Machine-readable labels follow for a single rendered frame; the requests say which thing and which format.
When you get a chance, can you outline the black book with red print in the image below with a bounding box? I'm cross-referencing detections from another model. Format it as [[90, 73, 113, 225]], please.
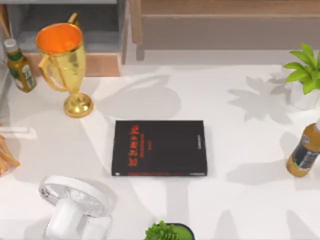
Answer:
[[111, 119, 209, 177]]

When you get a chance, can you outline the grey cabinet with dark inside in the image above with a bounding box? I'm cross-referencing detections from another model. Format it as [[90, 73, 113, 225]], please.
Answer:
[[6, 0, 129, 66]]

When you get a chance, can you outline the gold trophy cup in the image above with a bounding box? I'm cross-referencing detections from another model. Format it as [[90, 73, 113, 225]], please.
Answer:
[[35, 12, 95, 118]]

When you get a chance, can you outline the green plant in black pot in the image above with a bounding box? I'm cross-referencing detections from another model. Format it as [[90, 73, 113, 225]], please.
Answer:
[[144, 220, 196, 240]]

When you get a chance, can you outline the wooden shelf unit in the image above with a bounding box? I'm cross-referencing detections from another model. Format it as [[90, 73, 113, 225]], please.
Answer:
[[128, 0, 320, 62]]

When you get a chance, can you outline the white desk fan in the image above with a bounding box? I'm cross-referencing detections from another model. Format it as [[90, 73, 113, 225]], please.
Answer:
[[38, 175, 116, 240]]

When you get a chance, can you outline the amber bottle with dark label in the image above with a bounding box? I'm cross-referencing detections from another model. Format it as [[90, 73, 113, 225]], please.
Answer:
[[285, 117, 320, 178]]

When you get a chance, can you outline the green bottle with white cap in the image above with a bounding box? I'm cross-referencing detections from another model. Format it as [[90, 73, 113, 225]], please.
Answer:
[[3, 38, 37, 94]]

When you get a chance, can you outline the green plant in white pot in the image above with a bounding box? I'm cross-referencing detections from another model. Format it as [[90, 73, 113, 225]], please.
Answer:
[[282, 42, 320, 111]]

